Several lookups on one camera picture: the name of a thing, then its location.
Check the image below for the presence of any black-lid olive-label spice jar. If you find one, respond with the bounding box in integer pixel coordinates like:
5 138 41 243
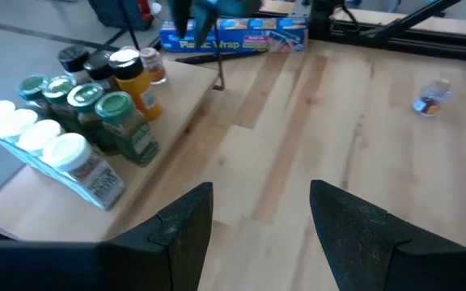
83 50 121 92

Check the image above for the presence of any black-lid purple-label spice jar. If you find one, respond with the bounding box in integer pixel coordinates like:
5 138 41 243
57 44 92 85

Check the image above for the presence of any black-lid orange spice jar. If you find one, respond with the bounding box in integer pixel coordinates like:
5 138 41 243
108 48 163 122

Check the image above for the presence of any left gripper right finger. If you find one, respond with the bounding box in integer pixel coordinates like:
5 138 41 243
309 179 466 291

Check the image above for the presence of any blue plastic wrap box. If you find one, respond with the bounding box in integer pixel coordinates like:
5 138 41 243
159 15 309 54

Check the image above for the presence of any small cork-top glass jar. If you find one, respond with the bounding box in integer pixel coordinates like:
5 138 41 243
412 78 453 118
138 47 168 86

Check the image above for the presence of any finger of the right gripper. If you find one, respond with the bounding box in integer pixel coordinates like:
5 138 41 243
192 0 222 50
167 0 194 40

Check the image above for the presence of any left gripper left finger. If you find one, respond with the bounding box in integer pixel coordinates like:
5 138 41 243
0 182 214 291

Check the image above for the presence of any dark blue red tool case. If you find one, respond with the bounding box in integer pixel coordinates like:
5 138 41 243
87 0 155 32

